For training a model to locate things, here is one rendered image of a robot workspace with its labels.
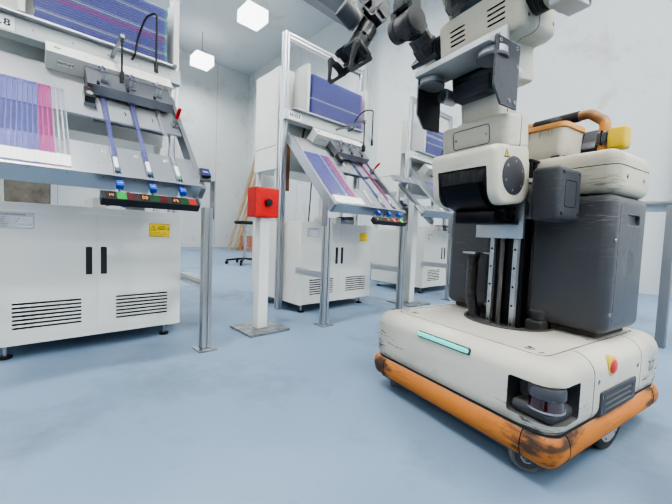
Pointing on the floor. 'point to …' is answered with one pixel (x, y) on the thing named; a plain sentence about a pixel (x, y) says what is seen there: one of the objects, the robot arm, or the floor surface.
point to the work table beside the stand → (663, 271)
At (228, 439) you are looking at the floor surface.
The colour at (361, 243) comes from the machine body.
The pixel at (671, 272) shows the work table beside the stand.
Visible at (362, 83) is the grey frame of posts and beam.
